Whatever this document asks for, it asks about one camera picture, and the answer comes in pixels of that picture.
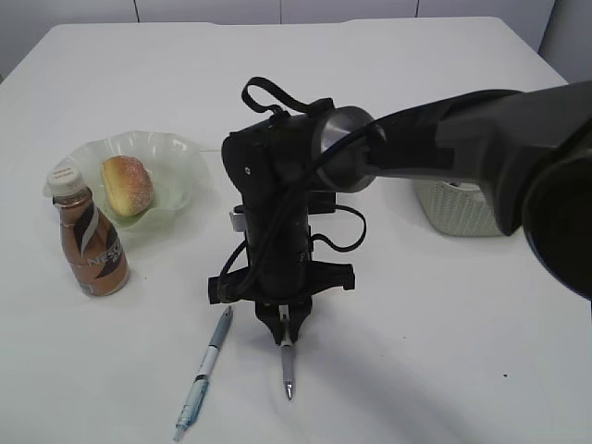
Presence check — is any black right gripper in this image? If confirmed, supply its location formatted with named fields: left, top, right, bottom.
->
left=207, top=253, right=355, bottom=345

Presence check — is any grey white pen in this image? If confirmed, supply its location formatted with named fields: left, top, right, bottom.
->
left=280, top=313, right=295, bottom=401

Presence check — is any light blue pen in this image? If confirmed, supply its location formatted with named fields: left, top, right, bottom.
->
left=173, top=306, right=233, bottom=443

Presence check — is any brown coffee bottle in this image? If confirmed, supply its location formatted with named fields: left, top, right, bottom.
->
left=46, top=165, right=129, bottom=297

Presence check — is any sugared bread roll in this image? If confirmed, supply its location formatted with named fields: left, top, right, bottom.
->
left=101, top=155, right=154, bottom=217

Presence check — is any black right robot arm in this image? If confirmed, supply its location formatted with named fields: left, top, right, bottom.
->
left=208, top=77, right=591, bottom=341

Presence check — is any black mesh pen holder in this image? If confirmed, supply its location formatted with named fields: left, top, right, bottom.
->
left=308, top=191, right=337, bottom=215

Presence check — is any pale green glass plate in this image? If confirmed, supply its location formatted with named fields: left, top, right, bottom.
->
left=57, top=130, right=210, bottom=232

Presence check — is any green woven plastic basket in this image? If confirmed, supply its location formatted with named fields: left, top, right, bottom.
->
left=413, top=180, right=503, bottom=238

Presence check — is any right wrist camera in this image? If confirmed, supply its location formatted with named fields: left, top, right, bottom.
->
left=229, top=205, right=247, bottom=232

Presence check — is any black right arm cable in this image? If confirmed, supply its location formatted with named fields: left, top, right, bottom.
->
left=219, top=77, right=376, bottom=297

